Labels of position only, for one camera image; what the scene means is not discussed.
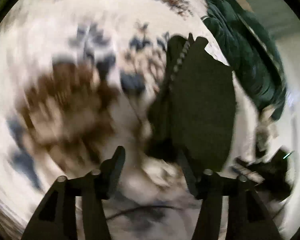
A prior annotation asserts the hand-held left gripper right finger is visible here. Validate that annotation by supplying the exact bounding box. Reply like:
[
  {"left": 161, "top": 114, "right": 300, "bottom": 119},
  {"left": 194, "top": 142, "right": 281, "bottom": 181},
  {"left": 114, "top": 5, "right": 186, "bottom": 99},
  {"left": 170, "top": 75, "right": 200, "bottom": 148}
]
[{"left": 177, "top": 152, "right": 282, "bottom": 240}]

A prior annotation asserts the floral checkered bed blanket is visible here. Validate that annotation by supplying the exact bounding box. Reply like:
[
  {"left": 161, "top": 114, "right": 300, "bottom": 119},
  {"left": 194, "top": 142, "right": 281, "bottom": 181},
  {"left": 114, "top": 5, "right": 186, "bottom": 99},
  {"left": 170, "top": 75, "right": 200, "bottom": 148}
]
[{"left": 0, "top": 0, "right": 255, "bottom": 240}]

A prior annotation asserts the dark striped sweater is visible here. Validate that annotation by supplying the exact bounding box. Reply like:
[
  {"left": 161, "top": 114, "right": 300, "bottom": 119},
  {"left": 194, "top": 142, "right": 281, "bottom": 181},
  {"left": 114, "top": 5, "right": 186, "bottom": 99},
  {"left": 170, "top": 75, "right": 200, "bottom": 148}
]
[{"left": 145, "top": 34, "right": 237, "bottom": 173}]

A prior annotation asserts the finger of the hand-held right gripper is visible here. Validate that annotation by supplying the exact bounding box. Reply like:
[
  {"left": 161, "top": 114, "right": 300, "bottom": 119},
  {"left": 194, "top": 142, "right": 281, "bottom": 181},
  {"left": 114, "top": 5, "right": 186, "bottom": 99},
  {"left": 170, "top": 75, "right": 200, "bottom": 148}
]
[{"left": 235, "top": 156, "right": 264, "bottom": 182}]

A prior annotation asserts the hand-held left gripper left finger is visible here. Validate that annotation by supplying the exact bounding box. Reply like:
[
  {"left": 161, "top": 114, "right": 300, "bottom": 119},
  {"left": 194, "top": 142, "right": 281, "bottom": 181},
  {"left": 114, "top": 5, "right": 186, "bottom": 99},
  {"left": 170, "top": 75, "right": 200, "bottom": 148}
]
[{"left": 21, "top": 146, "right": 125, "bottom": 240}]

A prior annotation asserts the dark green quilt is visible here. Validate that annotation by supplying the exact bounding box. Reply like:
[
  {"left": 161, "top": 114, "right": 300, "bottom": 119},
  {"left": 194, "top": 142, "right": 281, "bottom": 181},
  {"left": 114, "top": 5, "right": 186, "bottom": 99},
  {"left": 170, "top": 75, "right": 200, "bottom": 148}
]
[{"left": 202, "top": 0, "right": 287, "bottom": 120}]

